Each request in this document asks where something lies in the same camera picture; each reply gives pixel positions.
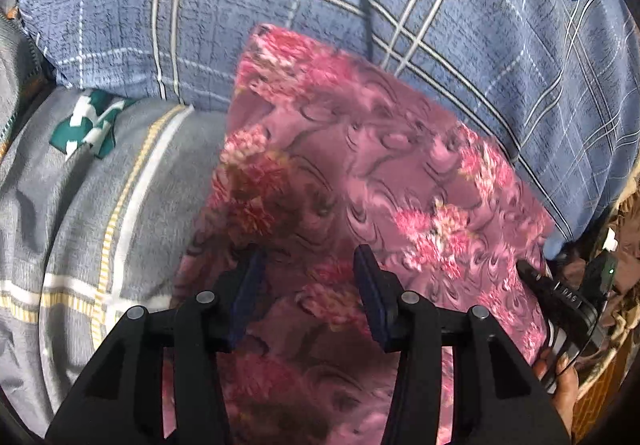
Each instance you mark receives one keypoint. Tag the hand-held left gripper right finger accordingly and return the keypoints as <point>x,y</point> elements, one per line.
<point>372,295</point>

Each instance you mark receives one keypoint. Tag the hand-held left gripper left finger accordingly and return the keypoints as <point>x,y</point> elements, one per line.
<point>247,295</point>

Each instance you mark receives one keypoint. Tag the wooden bed frame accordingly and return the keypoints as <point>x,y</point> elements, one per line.
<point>595,400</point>

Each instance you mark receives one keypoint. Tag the pink floral shirt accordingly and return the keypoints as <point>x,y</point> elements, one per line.
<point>360,150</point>

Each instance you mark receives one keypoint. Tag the person's right hand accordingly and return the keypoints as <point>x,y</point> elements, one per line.
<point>567,390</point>

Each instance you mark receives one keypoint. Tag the brown cloth with floral trim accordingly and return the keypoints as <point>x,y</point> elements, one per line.
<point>625,245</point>

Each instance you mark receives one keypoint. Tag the grey bed sheet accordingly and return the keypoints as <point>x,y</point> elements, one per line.
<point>75,205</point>

